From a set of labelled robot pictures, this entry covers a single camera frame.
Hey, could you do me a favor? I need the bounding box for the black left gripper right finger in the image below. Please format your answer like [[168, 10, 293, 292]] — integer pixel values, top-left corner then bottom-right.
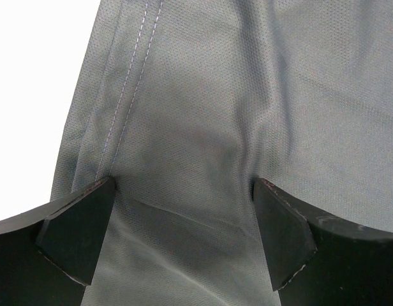
[[253, 178, 393, 305]]

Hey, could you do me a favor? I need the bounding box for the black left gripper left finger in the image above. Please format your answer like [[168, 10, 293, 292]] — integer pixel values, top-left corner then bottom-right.
[[0, 177, 116, 306]]

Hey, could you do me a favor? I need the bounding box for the dark green t-shirt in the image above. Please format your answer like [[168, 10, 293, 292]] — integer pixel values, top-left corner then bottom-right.
[[51, 1, 393, 305]]

